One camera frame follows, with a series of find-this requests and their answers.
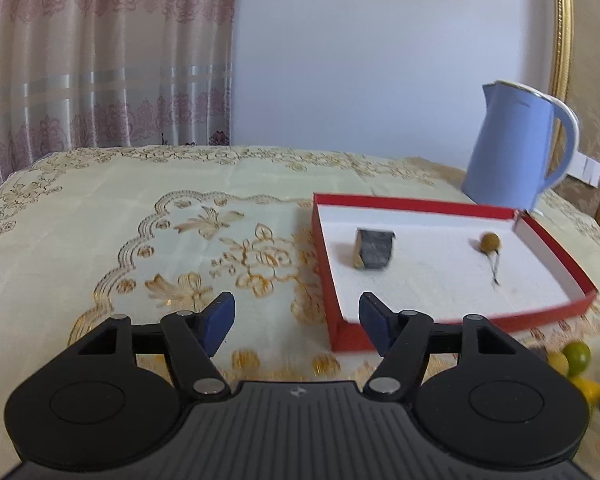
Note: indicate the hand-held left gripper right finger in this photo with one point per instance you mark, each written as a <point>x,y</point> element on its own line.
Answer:
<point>375,321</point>

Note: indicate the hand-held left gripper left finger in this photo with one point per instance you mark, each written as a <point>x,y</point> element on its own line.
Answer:
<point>219,321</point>

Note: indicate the yellow oblong fruit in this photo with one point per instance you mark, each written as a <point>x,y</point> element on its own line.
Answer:
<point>587,388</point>

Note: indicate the green round fruit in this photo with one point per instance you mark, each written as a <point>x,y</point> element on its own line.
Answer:
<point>578,357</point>

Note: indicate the red cardboard box tray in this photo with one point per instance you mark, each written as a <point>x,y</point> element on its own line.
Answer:
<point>430,282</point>

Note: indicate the yellow-green lemon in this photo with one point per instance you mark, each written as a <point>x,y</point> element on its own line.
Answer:
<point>557,361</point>

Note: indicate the black sugarcane piece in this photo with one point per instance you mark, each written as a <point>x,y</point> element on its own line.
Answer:
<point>375,251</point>

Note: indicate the brown longan with stem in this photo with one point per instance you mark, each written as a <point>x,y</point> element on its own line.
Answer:
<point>490,243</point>

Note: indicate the blue electric kettle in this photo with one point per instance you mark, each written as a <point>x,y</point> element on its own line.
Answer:
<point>510,150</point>

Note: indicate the white paper tag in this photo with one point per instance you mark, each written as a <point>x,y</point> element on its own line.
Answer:
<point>587,166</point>

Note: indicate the pink patterned curtain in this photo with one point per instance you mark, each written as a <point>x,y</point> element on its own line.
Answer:
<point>105,60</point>

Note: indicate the gold framed upholstered panel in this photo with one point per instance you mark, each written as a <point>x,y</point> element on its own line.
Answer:
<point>563,35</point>

